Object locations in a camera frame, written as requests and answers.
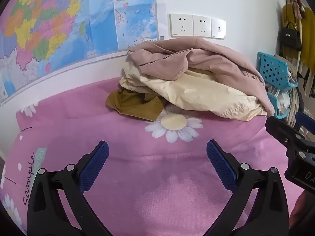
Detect beige hanging clothes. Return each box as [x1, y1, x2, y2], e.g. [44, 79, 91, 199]
[274, 54, 315, 131]

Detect pink jacket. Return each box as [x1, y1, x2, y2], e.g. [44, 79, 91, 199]
[127, 36, 275, 116]

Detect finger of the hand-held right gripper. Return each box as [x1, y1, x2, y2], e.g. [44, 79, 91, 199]
[296, 112, 315, 136]
[265, 116, 315, 153]

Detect blue plastic basket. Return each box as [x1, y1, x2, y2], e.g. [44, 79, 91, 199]
[267, 92, 292, 119]
[257, 52, 299, 91]

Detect black handbag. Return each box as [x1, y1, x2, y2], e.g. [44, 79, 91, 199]
[279, 22, 302, 52]

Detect brown garment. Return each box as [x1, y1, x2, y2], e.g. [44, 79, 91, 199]
[106, 88, 165, 122]

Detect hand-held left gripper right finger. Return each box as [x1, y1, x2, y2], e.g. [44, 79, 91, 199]
[204, 140, 290, 236]

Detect white wall socket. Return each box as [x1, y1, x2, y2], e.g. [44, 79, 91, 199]
[170, 13, 194, 38]
[193, 15, 212, 38]

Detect colourful wall map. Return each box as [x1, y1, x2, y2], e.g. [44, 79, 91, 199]
[0, 0, 158, 106]

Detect pink floral bed sheet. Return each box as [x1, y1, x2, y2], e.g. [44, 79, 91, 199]
[0, 77, 303, 236]

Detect cream yellow garment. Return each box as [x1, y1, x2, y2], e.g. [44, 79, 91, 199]
[119, 61, 267, 122]

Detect person's right hand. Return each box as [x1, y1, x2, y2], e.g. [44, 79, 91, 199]
[290, 193, 315, 229]

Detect yellow hanging garment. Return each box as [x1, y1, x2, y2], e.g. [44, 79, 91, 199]
[282, 4, 315, 65]

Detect white cloth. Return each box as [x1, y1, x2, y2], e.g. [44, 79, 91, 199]
[276, 91, 291, 115]

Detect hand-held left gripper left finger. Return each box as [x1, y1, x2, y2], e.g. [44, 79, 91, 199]
[27, 141, 116, 236]

